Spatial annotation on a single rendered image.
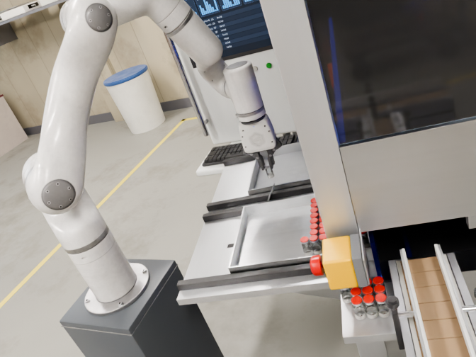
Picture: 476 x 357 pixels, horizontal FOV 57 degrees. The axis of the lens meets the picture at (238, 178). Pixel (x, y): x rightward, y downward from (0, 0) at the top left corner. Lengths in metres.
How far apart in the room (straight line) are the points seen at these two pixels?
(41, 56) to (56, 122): 5.49
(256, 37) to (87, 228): 1.00
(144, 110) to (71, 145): 4.09
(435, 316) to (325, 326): 1.28
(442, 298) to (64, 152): 0.82
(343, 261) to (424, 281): 0.17
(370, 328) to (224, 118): 1.26
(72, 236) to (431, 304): 0.80
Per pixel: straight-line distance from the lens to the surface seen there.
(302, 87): 0.75
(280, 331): 2.14
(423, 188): 0.86
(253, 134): 1.29
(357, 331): 0.91
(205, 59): 1.17
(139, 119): 5.16
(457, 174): 0.85
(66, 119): 1.06
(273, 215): 1.25
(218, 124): 1.96
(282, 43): 0.73
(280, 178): 1.42
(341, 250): 0.85
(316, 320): 2.13
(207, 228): 1.31
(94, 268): 1.19
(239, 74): 1.21
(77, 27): 1.00
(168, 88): 5.51
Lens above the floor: 1.58
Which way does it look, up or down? 28 degrees down
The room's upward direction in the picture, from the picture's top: 21 degrees counter-clockwise
